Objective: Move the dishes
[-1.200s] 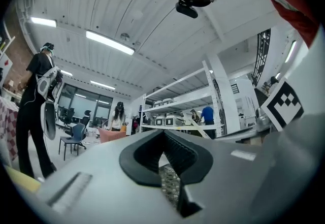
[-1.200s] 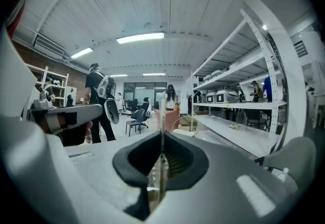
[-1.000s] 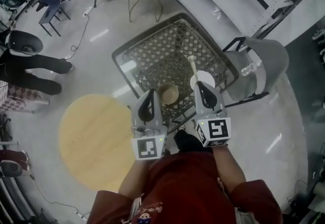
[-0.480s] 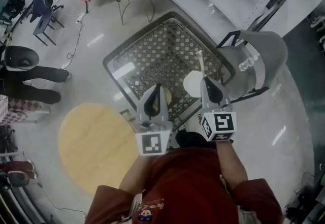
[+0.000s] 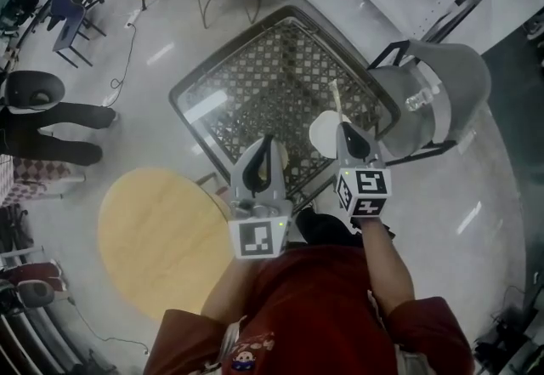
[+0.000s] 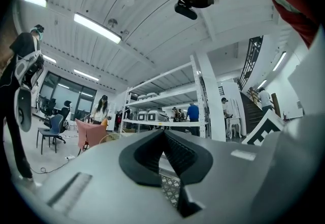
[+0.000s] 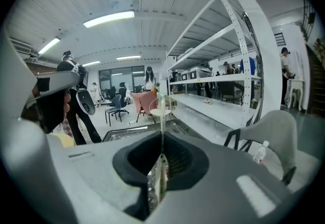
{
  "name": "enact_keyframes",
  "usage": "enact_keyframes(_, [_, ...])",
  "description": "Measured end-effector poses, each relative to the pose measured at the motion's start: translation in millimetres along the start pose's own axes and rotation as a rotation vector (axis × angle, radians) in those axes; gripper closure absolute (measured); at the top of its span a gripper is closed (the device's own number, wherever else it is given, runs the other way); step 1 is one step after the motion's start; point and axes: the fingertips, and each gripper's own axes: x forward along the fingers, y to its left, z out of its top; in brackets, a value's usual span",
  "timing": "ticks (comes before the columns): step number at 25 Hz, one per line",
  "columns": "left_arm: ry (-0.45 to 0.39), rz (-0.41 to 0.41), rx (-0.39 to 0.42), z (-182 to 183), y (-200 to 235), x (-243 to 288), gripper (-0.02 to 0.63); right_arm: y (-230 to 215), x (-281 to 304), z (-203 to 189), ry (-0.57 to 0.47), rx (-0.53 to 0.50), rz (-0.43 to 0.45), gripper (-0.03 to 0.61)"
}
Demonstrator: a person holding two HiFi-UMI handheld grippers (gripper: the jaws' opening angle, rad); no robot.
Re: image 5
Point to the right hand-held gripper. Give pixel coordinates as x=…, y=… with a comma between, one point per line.
x=370, y=186

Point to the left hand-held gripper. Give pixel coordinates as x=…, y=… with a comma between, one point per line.
x=255, y=237

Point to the white round plate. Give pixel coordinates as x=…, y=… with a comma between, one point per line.
x=323, y=131

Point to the wooden chopstick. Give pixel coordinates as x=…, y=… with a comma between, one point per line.
x=336, y=103

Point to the person's right forearm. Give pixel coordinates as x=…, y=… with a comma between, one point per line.
x=387, y=267

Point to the person's left forearm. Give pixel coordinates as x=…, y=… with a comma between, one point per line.
x=234, y=288

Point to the person's black trousers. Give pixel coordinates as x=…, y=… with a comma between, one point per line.
x=323, y=228

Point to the clear plastic water bottle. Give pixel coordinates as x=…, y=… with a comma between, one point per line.
x=421, y=99

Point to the metal mesh basket cart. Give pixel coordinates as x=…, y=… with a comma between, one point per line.
x=263, y=80

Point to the round wooden table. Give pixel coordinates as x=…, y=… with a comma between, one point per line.
x=161, y=237

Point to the grey shell chair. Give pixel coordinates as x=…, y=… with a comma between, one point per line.
x=450, y=67

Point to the person's red shirt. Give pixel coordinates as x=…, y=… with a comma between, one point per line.
x=310, y=314

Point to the white power strip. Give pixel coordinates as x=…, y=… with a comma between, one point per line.
x=132, y=18

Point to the pink checkered cloth table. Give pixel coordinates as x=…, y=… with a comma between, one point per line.
x=34, y=177

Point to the blue chair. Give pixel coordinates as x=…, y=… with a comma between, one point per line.
x=66, y=24

